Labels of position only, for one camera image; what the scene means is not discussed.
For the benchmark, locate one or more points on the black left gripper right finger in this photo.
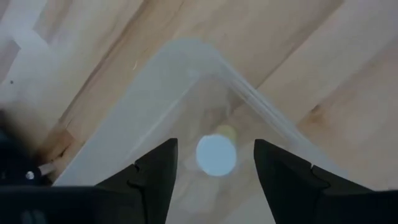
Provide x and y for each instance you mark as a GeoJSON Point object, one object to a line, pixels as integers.
{"type": "Point", "coordinates": [289, 186]}

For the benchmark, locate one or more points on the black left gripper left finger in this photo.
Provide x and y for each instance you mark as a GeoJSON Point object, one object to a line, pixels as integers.
{"type": "Point", "coordinates": [158, 180]}

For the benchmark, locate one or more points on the clear plastic bin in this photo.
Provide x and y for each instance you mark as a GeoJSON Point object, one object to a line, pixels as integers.
{"type": "Point", "coordinates": [149, 102]}

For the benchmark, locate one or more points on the black aluminium rig frame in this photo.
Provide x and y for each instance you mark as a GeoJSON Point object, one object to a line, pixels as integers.
{"type": "Point", "coordinates": [15, 161]}

